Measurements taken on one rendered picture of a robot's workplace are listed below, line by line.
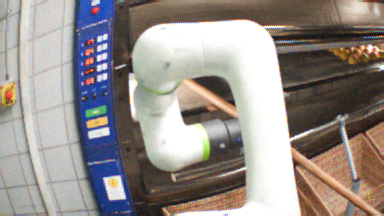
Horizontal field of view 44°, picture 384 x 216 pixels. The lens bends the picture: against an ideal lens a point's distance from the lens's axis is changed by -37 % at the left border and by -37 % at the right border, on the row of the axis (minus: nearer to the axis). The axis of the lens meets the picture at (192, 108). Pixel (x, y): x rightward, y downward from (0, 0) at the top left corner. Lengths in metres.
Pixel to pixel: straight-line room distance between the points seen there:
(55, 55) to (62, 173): 0.47
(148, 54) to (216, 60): 0.12
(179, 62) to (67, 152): 1.04
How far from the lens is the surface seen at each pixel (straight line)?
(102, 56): 2.18
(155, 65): 1.31
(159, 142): 1.71
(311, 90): 2.66
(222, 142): 1.76
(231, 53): 1.32
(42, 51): 2.13
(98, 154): 2.28
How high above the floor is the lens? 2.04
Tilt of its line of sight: 21 degrees down
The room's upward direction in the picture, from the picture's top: 4 degrees counter-clockwise
